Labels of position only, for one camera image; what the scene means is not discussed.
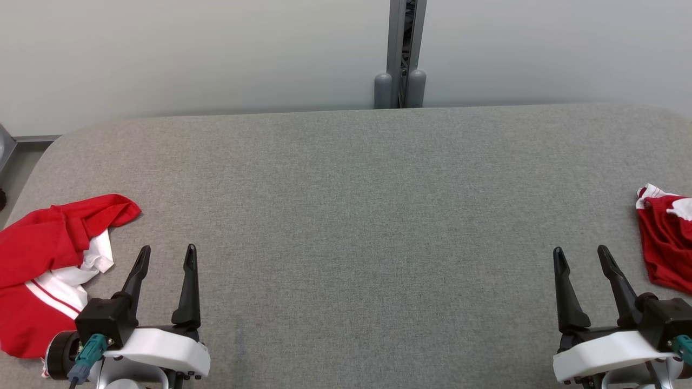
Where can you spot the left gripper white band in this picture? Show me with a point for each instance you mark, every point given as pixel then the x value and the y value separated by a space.
pixel 162 348

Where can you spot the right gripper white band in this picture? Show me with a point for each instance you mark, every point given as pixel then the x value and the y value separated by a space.
pixel 611 351

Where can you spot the red printed shorts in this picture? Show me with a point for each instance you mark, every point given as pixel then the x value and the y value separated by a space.
pixel 667 248

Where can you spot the red white sleeveless jersey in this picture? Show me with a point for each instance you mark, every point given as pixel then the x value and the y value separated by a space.
pixel 38 243

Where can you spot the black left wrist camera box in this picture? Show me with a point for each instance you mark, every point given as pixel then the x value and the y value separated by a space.
pixel 102 319

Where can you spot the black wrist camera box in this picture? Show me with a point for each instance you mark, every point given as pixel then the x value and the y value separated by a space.
pixel 667 319
pixel 102 319

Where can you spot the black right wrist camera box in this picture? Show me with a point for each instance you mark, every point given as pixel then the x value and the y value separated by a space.
pixel 667 319

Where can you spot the grey cylindrical post foot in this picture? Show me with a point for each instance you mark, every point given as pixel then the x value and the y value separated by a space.
pixel 417 89
pixel 383 92

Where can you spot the grey metal partition post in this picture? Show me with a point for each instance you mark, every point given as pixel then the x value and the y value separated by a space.
pixel 397 38

